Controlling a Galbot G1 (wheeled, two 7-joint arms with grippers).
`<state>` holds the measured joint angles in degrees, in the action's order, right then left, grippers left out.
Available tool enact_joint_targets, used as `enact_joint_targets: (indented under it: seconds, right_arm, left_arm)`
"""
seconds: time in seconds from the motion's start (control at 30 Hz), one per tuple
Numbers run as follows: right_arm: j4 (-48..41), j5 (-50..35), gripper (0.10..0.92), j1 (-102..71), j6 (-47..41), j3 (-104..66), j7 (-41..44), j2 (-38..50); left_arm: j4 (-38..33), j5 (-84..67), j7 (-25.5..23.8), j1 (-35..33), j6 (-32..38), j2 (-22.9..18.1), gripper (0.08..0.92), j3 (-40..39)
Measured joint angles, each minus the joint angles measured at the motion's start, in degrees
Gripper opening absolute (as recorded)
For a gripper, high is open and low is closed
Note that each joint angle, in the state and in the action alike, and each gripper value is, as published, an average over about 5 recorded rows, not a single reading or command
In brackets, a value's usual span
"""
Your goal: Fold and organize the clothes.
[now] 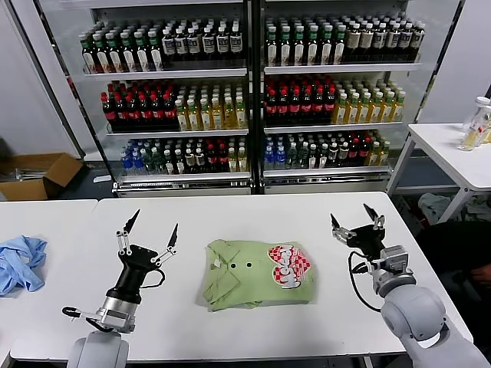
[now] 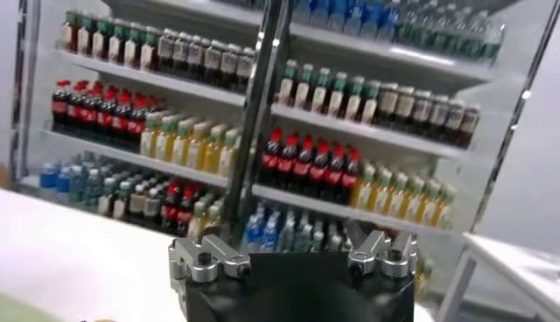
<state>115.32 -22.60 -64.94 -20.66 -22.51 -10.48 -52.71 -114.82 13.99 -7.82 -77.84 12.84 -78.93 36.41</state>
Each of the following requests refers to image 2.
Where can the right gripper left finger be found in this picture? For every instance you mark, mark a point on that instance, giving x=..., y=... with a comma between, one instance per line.
x=205, y=258

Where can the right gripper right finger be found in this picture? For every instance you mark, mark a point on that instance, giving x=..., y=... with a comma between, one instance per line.
x=380, y=256

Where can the yellow juice bottle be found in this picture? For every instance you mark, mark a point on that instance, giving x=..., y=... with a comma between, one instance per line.
x=227, y=161
x=148, y=142
x=365, y=194
x=414, y=207
x=213, y=157
x=180, y=151
x=431, y=212
x=213, y=216
x=380, y=199
x=197, y=223
x=396, y=203
x=197, y=153
x=164, y=146
x=446, y=215

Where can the red cap cola bottle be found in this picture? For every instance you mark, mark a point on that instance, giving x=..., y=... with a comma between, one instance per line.
x=74, y=111
x=303, y=168
x=89, y=114
x=106, y=118
x=271, y=162
x=184, y=216
x=121, y=122
x=170, y=212
x=136, y=127
x=60, y=107
x=334, y=176
x=286, y=165
x=350, y=179
x=318, y=172

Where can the white cap dark drink bottle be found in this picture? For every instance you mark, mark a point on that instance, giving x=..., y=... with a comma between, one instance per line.
x=106, y=203
x=120, y=207
x=317, y=242
x=151, y=206
x=334, y=244
x=137, y=203

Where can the blue water bottle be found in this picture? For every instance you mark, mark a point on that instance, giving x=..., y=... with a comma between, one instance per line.
x=64, y=183
x=48, y=179
x=269, y=236
x=390, y=19
x=253, y=234
x=372, y=17
x=354, y=15
x=320, y=11
x=302, y=9
x=337, y=13

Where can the clear green water bottle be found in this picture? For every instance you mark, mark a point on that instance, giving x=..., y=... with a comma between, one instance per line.
x=442, y=30
x=303, y=240
x=492, y=44
x=286, y=238
x=425, y=27
x=474, y=38
x=458, y=35
x=93, y=190
x=79, y=186
x=409, y=24

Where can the drinks display cabinet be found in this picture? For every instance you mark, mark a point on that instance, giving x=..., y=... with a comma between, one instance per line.
x=197, y=94
x=372, y=132

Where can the white side table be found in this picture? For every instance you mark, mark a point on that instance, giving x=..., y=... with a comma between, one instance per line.
x=516, y=267

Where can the green cap dark tea bottle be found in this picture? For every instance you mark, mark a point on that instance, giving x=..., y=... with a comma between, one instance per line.
x=100, y=44
x=320, y=96
x=131, y=52
x=148, y=56
x=84, y=40
x=337, y=100
x=303, y=94
x=115, y=48
x=69, y=37
x=286, y=87
x=369, y=109
x=353, y=105

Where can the white cap dark label bottle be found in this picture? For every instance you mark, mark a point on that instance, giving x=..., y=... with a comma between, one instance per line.
x=180, y=52
x=422, y=109
x=469, y=123
x=244, y=66
x=213, y=59
x=195, y=56
x=454, y=118
x=228, y=63
x=166, y=50
x=437, y=114

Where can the beige label dark drink bottle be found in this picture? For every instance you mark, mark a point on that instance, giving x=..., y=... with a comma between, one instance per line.
x=388, y=102
x=404, y=105

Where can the open cardboard box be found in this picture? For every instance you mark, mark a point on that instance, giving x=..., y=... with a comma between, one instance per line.
x=3, y=175

